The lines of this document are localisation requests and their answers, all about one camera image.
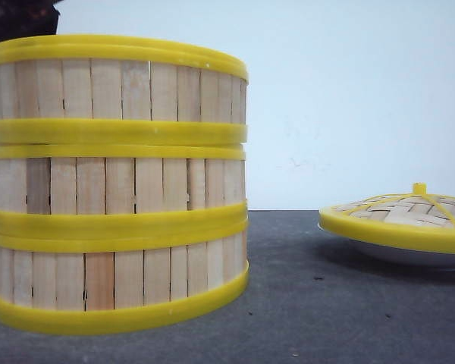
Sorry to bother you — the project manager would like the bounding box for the steamer drawer with three buns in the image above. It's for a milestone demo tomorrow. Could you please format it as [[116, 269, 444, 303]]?
[[0, 231, 250, 336]]

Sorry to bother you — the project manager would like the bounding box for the steamer drawer with two buns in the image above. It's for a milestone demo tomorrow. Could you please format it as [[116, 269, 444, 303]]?
[[0, 151, 248, 253]]

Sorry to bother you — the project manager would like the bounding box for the steamer drawer with one bun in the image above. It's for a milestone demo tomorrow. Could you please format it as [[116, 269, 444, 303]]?
[[0, 35, 248, 156]]

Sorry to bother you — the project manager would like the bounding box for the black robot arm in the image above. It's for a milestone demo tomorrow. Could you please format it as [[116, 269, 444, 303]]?
[[0, 0, 60, 42]]

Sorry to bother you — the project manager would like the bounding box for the white plate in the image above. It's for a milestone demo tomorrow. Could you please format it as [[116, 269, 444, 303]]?
[[317, 223, 455, 272]]

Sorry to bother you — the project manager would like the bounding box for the woven bamboo steamer lid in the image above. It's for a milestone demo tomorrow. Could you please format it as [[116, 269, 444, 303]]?
[[319, 183, 455, 254]]

